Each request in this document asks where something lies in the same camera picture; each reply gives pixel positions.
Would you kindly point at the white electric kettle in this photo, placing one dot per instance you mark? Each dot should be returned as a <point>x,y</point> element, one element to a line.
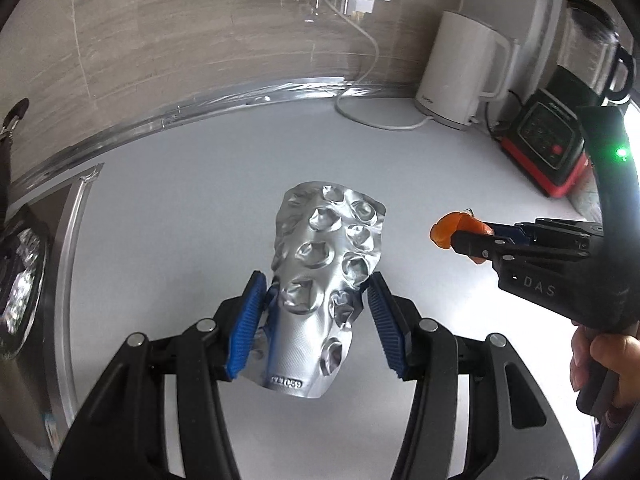
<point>460,70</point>

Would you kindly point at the stainless steel gas stove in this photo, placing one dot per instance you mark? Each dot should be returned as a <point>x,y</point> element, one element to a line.
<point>60,360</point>

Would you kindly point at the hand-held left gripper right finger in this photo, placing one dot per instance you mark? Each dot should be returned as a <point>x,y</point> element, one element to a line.
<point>385,325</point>

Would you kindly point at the small orange peel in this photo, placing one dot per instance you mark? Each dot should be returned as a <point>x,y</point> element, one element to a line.
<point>442,230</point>

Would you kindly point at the gas stove burner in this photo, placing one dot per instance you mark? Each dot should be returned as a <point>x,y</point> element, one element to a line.
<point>22,280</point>

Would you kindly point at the black and red blender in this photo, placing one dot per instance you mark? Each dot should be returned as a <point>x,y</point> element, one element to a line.
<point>545,135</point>

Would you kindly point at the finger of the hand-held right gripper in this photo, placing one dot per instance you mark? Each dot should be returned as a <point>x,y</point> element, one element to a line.
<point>475,244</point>
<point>550,230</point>

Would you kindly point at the silver blister pack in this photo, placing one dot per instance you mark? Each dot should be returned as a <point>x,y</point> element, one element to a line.
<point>320,260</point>

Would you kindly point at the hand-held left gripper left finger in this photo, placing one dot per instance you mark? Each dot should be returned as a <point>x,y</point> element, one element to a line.
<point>245,325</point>

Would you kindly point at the person's right hand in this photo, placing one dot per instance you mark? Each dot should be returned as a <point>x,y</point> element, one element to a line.
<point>617,355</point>

